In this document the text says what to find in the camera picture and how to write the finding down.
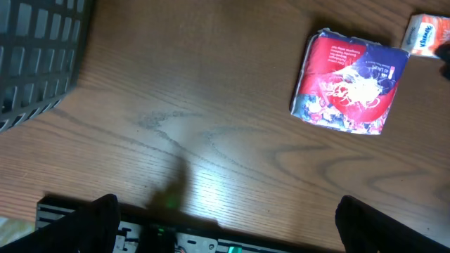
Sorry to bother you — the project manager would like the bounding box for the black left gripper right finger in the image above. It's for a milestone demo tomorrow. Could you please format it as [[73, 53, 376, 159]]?
[[335, 195, 449, 253]]

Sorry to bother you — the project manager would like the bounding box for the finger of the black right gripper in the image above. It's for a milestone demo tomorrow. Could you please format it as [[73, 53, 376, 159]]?
[[435, 42, 450, 80]]

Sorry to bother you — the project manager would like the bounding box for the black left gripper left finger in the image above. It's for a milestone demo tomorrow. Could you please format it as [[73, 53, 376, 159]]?
[[1, 194, 120, 253]]

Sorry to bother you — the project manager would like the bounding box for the orange Kleenex tissue pack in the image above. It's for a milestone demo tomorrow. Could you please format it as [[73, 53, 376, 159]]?
[[401, 14, 449, 58]]

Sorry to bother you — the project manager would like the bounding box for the red purple pad package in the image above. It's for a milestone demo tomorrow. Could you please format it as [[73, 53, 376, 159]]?
[[290, 28, 410, 135]]

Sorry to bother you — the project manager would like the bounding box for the dark grey plastic basket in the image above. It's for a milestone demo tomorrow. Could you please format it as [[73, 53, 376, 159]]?
[[1, 0, 95, 131]]

